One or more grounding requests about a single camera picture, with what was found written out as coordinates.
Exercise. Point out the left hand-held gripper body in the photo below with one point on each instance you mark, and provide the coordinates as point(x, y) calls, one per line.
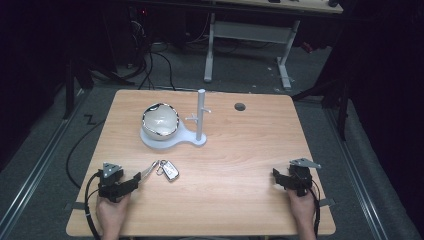
point(111, 188)

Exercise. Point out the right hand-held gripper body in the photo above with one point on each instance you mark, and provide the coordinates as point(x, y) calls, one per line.
point(300, 178)

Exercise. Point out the silver car key fob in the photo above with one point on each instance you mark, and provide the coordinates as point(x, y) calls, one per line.
point(170, 170)

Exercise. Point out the person's left hand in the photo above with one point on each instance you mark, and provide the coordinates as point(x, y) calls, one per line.
point(111, 213)

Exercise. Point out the person's right hand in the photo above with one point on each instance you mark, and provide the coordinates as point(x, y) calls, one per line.
point(301, 208)

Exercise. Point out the grey tape strip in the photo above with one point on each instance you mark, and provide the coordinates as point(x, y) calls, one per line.
point(76, 205)
point(327, 202)

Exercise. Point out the white bowl with silver rim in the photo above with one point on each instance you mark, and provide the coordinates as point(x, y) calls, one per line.
point(160, 121)

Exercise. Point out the white stand with pole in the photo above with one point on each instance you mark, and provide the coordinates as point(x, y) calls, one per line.
point(186, 136)

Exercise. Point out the white-framed wooden desk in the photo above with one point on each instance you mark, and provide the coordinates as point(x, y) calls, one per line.
point(253, 31)

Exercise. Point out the metal floor rail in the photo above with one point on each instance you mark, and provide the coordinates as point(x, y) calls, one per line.
point(36, 166)
point(353, 173)

